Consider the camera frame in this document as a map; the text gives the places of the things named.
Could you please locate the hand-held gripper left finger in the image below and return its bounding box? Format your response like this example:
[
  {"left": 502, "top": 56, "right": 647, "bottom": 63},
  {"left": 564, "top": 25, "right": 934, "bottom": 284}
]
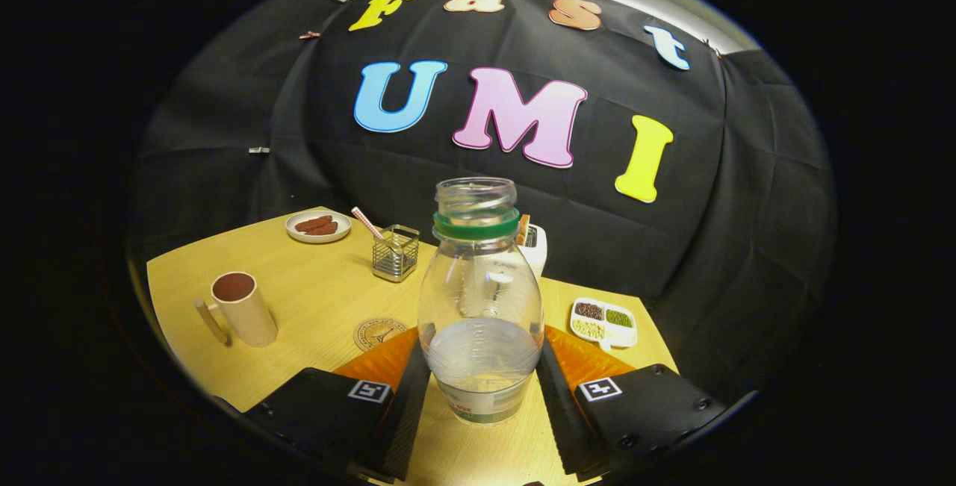
[{"left": 213, "top": 325, "right": 432, "bottom": 483}]

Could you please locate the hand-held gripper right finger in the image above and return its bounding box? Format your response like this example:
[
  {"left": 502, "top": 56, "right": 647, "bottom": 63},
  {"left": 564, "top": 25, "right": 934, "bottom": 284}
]
[{"left": 535, "top": 325, "right": 729, "bottom": 483}]

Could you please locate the round wooden coaster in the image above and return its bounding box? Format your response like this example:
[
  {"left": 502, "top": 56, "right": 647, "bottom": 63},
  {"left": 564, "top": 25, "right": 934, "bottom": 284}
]
[{"left": 353, "top": 317, "right": 409, "bottom": 353}]

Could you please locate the clear plastic juice bottle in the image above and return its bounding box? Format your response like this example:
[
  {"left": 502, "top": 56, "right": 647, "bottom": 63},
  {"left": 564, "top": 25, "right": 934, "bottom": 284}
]
[{"left": 417, "top": 177, "right": 545, "bottom": 426}]

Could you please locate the cream cup with handle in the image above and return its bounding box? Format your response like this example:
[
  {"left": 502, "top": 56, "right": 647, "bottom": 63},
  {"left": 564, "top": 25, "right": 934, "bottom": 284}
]
[{"left": 194, "top": 271, "right": 279, "bottom": 348}]

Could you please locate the white divided bean tray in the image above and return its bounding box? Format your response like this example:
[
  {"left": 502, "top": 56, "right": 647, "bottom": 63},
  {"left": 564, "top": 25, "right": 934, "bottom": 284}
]
[{"left": 569, "top": 297, "right": 639, "bottom": 352}]

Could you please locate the wooden table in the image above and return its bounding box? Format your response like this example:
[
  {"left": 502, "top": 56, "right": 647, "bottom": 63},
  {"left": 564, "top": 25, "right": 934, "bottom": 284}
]
[{"left": 146, "top": 207, "right": 679, "bottom": 486}]

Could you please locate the white toaster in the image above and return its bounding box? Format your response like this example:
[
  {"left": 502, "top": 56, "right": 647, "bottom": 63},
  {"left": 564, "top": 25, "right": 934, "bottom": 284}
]
[{"left": 515, "top": 223, "right": 548, "bottom": 280}]

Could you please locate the red striped straw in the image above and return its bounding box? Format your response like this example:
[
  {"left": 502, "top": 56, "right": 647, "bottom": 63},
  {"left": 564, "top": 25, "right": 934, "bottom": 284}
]
[{"left": 351, "top": 207, "right": 385, "bottom": 241}]

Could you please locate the black backdrop cloth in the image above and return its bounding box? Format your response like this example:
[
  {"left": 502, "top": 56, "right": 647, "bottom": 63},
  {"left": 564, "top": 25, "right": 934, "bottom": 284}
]
[{"left": 127, "top": 0, "right": 836, "bottom": 405}]

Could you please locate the small white plate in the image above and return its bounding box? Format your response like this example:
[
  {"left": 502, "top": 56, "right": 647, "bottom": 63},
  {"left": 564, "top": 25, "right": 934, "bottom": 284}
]
[{"left": 285, "top": 209, "right": 352, "bottom": 244}]

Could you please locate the wire mesh holder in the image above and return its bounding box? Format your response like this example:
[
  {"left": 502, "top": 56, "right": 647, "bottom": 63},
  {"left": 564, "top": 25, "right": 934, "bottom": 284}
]
[{"left": 372, "top": 224, "right": 420, "bottom": 282}]

